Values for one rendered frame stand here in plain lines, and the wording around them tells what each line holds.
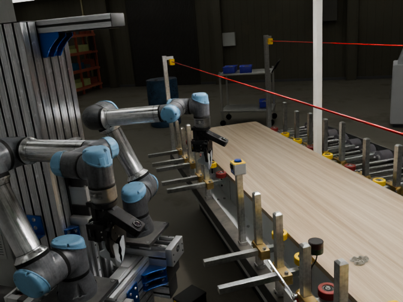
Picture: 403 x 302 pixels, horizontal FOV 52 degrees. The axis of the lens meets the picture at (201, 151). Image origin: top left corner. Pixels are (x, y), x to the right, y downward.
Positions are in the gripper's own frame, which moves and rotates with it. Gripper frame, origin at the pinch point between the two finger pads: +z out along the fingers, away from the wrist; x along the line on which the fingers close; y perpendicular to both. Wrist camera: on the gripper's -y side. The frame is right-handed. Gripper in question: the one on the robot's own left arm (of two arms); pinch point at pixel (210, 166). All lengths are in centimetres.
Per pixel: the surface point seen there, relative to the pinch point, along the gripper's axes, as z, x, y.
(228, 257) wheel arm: 48.5, 0.0, -5.8
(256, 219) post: 32.1, -13.1, -18.1
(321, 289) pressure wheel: 41, 26, -53
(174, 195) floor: 132, -250, 139
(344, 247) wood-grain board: 42, -9, -61
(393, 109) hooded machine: 100, -582, -128
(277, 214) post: 18.9, 6.8, -32.8
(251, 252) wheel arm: 48, -7, -16
